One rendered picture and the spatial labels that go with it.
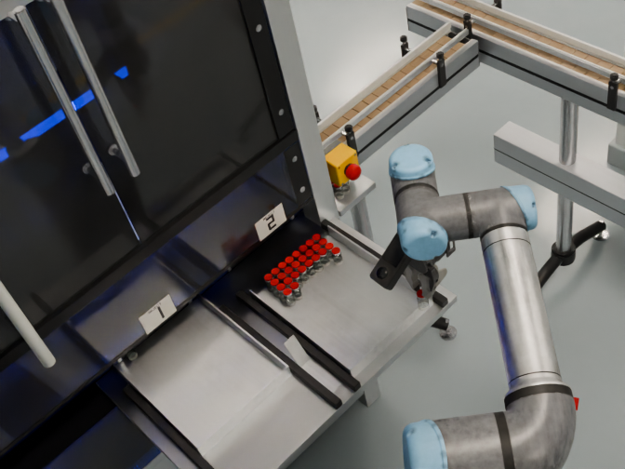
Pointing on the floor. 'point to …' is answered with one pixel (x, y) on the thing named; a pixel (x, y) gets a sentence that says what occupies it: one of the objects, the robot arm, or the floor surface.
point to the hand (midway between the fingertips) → (419, 292)
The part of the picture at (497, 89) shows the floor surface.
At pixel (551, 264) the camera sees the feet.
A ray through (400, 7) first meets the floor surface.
